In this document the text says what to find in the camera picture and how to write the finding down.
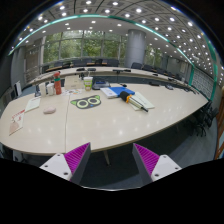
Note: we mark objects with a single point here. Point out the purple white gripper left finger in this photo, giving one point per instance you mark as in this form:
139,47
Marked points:
71,165

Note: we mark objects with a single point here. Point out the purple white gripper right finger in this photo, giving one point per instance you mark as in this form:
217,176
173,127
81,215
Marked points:
152,166

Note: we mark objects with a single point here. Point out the white paper cup green band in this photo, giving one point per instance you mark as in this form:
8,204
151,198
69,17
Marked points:
88,83

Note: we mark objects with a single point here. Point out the pink computer mouse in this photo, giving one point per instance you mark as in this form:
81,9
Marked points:
49,110

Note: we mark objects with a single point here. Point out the grey round pillar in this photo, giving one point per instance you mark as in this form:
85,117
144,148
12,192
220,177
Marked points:
135,47

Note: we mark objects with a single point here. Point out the orange red water bottle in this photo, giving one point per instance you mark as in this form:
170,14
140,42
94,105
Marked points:
57,83

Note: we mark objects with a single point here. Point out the blue notebook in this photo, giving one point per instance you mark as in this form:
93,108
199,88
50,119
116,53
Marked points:
118,90

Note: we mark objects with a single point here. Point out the red white leaflet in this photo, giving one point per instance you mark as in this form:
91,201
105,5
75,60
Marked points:
16,122

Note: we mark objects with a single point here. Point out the brown cardboard box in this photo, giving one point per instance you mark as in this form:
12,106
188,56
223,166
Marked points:
73,82

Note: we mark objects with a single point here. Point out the white paper under umbrella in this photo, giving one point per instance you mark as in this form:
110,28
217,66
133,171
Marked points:
141,99

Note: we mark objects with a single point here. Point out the black office chair right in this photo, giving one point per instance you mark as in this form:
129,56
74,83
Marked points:
202,118

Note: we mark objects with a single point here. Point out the white paper sheet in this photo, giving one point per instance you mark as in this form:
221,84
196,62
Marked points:
33,104

